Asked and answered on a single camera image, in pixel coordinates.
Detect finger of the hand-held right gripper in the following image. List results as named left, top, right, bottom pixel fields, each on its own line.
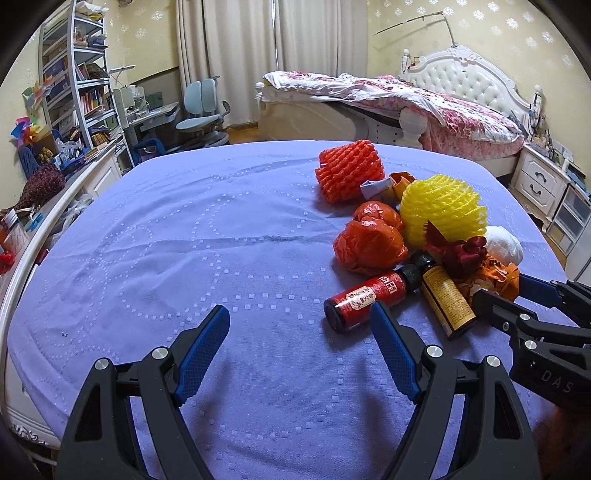
left=518, top=272, right=591, bottom=326
left=471, top=288, right=591, bottom=352

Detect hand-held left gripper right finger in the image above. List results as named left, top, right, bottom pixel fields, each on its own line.
left=369, top=301, right=541, bottom=480

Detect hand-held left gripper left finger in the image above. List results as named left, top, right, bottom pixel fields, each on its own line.
left=55, top=305, right=230, bottom=480

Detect orange plastic bag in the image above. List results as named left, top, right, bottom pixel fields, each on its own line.
left=465, top=258, right=523, bottom=306

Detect yellow labelled bottle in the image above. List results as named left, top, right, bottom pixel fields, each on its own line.
left=420, top=265, right=476, bottom=340

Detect white paper ball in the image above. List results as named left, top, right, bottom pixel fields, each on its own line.
left=485, top=225, right=525, bottom=267

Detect red bottle with black cap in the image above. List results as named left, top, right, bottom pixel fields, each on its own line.
left=323, top=251, right=437, bottom=332

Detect dark red ribbon wrapper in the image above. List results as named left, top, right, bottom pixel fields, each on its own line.
left=424, top=220, right=489, bottom=280

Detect red plastic bag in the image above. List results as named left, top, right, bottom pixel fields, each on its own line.
left=333, top=200, right=410, bottom=278

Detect yellow foam fruit net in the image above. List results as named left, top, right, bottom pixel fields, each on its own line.
left=399, top=174, right=489, bottom=248

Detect translucent plastic drawer unit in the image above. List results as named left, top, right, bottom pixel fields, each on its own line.
left=547, top=185, right=591, bottom=259

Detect white nightstand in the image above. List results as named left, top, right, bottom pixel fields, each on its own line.
left=508, top=143, right=571, bottom=232

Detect purple patterned bedsheet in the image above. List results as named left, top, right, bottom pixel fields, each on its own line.
left=7, top=138, right=568, bottom=480

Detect clutter on nightstand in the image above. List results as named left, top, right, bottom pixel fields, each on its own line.
left=526, top=85, right=583, bottom=168

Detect lilac crumpled paper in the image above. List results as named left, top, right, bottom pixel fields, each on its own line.
left=359, top=179, right=402, bottom=204

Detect red foam fruit net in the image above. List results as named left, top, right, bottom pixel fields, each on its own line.
left=315, top=139, right=386, bottom=204

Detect pink floral quilt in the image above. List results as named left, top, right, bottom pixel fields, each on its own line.
left=263, top=71, right=525, bottom=158

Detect white bed with tufted headboard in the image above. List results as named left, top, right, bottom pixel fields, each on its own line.
left=256, top=46, right=532, bottom=174

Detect dark fluffy cloth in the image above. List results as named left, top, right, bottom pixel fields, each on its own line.
left=17, top=164, right=66, bottom=209

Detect grey study desk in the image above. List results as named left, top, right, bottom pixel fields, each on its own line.
left=124, top=102, right=182, bottom=154

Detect light blue desk chair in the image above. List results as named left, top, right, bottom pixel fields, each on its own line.
left=175, top=78, right=232, bottom=148

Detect blue plastic basket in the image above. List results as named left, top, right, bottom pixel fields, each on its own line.
left=18, top=148, right=43, bottom=179

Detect colourful paper pinwheels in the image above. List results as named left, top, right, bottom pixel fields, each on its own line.
left=11, top=82, right=48, bottom=145

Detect thin metal rod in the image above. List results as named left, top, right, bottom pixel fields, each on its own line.
left=374, top=11, right=459, bottom=48

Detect beige curtain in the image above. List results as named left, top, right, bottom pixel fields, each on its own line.
left=178, top=0, right=278, bottom=139
left=277, top=0, right=370, bottom=129

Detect white bookshelf with books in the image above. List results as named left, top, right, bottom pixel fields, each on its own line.
left=39, top=0, right=136, bottom=168

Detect white curved bed frame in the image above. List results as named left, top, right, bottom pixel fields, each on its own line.
left=0, top=148, right=125, bottom=453

